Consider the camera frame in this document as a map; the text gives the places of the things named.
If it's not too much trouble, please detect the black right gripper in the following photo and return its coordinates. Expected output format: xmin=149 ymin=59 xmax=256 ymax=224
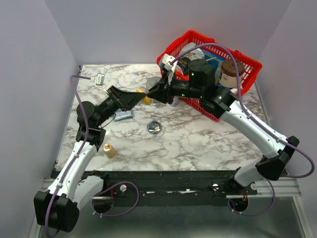
xmin=147 ymin=70 xmax=203 ymax=105

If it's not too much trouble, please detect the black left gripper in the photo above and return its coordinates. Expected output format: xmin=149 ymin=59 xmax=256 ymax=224
xmin=96 ymin=85 xmax=147 ymax=127

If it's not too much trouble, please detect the round yellow pill container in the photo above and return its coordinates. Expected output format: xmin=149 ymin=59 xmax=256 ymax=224
xmin=136 ymin=88 xmax=152 ymax=106

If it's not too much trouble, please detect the amber pill bottle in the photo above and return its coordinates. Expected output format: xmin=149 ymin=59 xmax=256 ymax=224
xmin=103 ymin=143 xmax=116 ymax=158

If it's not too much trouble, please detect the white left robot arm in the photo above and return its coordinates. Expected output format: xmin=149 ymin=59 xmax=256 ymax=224
xmin=34 ymin=86 xmax=146 ymax=232

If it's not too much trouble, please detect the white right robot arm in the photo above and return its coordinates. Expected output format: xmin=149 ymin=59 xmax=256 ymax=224
xmin=147 ymin=59 xmax=299 ymax=194

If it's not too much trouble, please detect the grey wrapped toilet paper roll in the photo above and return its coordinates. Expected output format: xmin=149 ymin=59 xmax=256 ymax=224
xmin=146 ymin=76 xmax=161 ymax=90

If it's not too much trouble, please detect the rectangular light blue pill box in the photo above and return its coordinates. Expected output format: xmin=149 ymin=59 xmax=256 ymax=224
xmin=114 ymin=109 xmax=134 ymax=121

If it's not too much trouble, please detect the round dark blue pill container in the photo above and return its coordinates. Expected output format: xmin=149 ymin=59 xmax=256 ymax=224
xmin=147 ymin=120 xmax=161 ymax=134

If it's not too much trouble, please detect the black cup with white rim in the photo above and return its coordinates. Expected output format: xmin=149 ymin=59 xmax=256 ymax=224
xmin=175 ymin=57 xmax=191 ymax=76

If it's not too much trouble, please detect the grey patterned snack bag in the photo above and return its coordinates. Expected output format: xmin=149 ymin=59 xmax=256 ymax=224
xmin=179 ymin=42 xmax=205 ymax=60

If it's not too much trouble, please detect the blue box in basket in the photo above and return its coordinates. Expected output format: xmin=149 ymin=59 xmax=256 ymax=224
xmin=202 ymin=50 xmax=225 ymax=74

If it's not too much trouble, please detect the brown lidded paper cup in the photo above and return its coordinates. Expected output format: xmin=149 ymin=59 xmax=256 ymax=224
xmin=219 ymin=59 xmax=245 ymax=88

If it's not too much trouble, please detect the red plastic shopping basket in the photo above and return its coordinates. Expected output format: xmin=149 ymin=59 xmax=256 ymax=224
xmin=157 ymin=30 xmax=262 ymax=122

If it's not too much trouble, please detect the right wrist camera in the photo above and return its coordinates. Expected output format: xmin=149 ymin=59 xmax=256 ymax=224
xmin=158 ymin=54 xmax=178 ymax=85

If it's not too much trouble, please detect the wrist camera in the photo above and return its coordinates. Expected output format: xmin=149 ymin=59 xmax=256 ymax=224
xmin=158 ymin=54 xmax=178 ymax=85
xmin=95 ymin=73 xmax=105 ymax=86

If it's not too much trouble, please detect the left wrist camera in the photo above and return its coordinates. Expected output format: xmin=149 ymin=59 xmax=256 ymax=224
xmin=95 ymin=73 xmax=105 ymax=86

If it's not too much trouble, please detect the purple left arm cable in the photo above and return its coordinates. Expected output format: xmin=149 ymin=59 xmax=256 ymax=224
xmin=44 ymin=75 xmax=140 ymax=238

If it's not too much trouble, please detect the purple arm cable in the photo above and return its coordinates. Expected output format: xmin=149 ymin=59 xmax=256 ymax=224
xmin=169 ymin=43 xmax=315 ymax=217
xmin=44 ymin=75 xmax=140 ymax=238

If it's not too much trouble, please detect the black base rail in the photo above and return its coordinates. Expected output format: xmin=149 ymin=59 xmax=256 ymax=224
xmin=79 ymin=171 xmax=259 ymax=208

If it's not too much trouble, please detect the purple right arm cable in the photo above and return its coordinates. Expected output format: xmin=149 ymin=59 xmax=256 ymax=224
xmin=169 ymin=43 xmax=315 ymax=217

